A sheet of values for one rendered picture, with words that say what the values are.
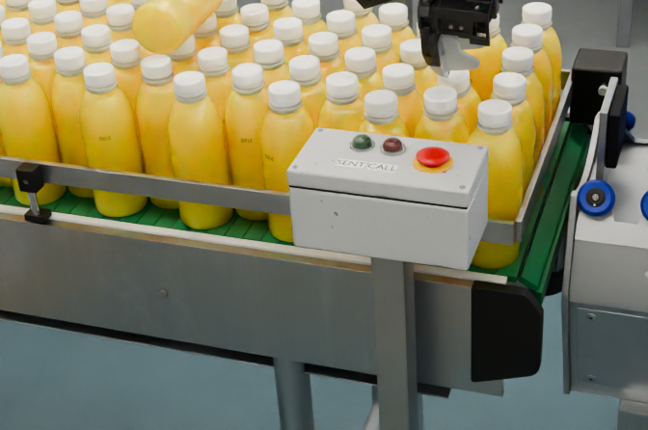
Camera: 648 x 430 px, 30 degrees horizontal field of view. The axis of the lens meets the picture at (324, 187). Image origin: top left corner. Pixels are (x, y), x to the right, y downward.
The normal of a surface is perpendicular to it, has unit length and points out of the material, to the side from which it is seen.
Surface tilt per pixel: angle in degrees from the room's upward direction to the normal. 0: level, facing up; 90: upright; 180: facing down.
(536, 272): 30
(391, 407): 90
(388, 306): 90
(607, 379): 109
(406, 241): 90
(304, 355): 90
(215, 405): 0
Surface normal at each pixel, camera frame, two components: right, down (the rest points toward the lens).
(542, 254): 0.42, -0.68
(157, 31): -0.33, 0.48
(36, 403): -0.06, -0.85
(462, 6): -0.14, -0.59
